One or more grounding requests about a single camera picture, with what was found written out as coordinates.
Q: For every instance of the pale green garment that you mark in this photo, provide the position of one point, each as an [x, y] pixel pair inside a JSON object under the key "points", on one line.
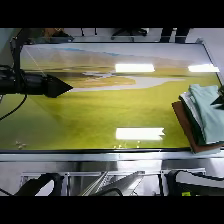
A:
{"points": [[208, 116]]}

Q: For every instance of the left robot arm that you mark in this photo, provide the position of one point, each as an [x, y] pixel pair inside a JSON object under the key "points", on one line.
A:
{"points": [[8, 83]]}

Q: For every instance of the dark green garment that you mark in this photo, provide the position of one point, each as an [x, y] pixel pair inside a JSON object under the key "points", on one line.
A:
{"points": [[195, 128]]}

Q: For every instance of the silver frame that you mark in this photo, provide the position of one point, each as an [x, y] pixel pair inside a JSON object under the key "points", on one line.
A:
{"points": [[100, 166]]}

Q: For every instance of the white garment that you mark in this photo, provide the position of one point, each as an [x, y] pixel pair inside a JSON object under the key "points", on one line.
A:
{"points": [[190, 106]]}

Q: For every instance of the brown garment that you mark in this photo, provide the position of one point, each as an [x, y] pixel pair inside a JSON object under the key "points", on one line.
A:
{"points": [[186, 128]]}

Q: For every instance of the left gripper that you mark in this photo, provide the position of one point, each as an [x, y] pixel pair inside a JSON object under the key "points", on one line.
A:
{"points": [[36, 84]]}

